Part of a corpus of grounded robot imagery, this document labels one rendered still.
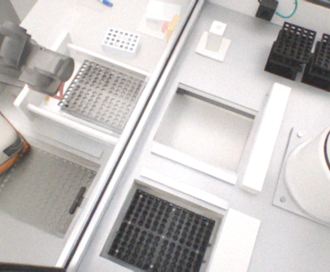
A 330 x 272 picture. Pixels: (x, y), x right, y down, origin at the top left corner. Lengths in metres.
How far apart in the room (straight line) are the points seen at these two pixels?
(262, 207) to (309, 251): 0.14
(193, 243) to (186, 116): 0.40
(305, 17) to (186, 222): 0.70
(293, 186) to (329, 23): 0.52
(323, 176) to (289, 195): 0.15
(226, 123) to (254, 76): 0.17
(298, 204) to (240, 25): 0.58
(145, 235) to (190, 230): 0.12
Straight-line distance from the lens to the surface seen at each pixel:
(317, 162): 0.76
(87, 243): 0.77
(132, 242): 0.88
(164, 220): 0.88
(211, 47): 1.01
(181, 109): 1.04
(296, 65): 1.00
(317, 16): 1.12
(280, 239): 0.86
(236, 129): 1.04
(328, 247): 0.90
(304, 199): 0.86
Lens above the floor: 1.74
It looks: 67 degrees down
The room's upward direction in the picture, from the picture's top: 7 degrees clockwise
